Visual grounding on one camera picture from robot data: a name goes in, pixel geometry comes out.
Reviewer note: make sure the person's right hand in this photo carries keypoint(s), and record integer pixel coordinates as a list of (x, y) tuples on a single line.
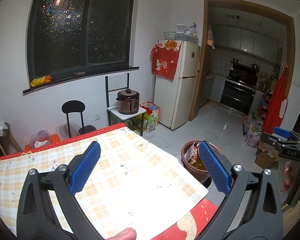
[(288, 180)]

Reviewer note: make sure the cardboard box on floor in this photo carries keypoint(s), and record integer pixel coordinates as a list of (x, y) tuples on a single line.
[(266, 155)]

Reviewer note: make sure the containers on refrigerator top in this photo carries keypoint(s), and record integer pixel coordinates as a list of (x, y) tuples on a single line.
[(183, 33)]

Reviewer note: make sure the dark window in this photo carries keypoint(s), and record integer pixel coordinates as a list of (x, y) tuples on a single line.
[(69, 39)]

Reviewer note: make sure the yellow snack pack on sill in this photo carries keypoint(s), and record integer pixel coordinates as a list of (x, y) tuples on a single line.
[(41, 81)]

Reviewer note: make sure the white refrigerator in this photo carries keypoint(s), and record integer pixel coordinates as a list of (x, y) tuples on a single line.
[(174, 98)]

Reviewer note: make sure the red stool with plastic bag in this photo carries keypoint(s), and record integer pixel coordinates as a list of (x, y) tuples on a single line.
[(40, 139)]

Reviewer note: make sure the red apron on door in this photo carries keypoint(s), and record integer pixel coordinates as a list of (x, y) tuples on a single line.
[(273, 117)]

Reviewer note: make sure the black round-back chair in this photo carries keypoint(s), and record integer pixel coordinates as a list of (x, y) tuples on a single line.
[(74, 110)]

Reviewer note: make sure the gold foil wrapper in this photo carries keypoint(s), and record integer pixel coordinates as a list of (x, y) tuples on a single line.
[(198, 165)]

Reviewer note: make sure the brown red paper bag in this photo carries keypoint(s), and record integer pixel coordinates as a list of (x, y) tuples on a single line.
[(191, 154)]

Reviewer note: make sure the person's left hand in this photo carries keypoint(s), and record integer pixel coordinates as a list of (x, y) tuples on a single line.
[(127, 234)]

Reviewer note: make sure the brown round trash bin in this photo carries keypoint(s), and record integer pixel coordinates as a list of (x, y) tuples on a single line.
[(200, 175)]

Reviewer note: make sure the checkered yellow tablecloth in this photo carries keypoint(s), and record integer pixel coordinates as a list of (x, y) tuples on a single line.
[(97, 179)]

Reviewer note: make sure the colourful shopping bag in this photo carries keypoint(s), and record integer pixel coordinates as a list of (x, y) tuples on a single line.
[(150, 120)]

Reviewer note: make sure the red patterned table mat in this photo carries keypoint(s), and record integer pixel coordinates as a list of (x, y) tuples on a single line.
[(185, 224)]

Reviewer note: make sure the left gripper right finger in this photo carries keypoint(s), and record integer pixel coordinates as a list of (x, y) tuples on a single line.
[(262, 218)]

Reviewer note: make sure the red cloth on refrigerator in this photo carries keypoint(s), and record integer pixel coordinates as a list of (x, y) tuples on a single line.
[(165, 55)]

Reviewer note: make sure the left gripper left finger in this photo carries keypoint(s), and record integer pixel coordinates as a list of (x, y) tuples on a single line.
[(36, 217)]

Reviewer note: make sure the black kitchen stove oven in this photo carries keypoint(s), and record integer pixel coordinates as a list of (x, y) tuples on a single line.
[(240, 87)]

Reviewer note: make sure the brown electric pressure cooker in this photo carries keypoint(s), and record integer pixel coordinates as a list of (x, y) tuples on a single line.
[(128, 101)]

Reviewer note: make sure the white side shelf rack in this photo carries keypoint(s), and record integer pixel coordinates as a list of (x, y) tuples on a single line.
[(114, 84)]

